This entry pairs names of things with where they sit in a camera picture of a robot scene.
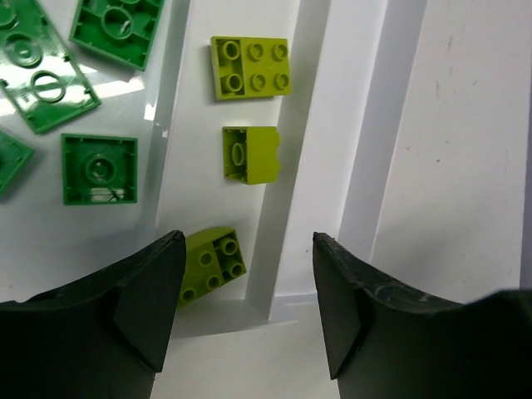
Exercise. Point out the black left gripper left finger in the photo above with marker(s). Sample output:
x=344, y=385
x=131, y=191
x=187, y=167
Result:
x=102, y=336

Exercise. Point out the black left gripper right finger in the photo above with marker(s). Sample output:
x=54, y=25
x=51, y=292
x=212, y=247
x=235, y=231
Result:
x=386, y=339

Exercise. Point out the lime sloped lego brick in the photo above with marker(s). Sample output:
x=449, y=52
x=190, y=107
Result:
x=213, y=259

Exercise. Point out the green lego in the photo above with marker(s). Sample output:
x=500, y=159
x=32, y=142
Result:
x=120, y=30
x=99, y=169

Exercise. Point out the green curved lego brick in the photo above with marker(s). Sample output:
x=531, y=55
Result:
x=15, y=156

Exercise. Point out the lime-green lego pair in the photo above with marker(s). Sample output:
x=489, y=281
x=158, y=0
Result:
x=250, y=154

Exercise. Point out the green lego plate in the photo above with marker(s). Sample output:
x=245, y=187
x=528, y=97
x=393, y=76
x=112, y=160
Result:
x=39, y=74

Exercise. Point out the lime lego brick front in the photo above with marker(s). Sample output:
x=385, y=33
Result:
x=250, y=67

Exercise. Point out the white divided sorting tray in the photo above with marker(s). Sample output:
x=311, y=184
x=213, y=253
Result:
x=403, y=137

